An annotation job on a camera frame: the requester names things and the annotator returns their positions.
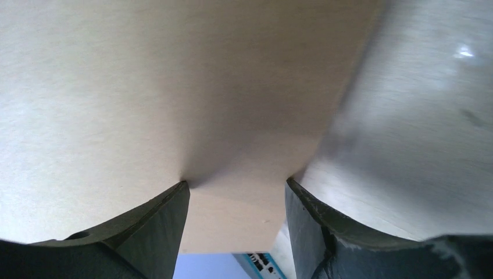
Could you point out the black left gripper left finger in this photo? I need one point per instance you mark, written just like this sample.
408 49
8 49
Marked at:
141 243

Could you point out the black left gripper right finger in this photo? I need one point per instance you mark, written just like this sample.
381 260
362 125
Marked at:
328 244

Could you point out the brown cardboard backing board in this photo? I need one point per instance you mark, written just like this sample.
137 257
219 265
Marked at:
105 104

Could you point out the dark blue network switch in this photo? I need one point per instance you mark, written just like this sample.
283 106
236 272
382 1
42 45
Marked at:
259 265

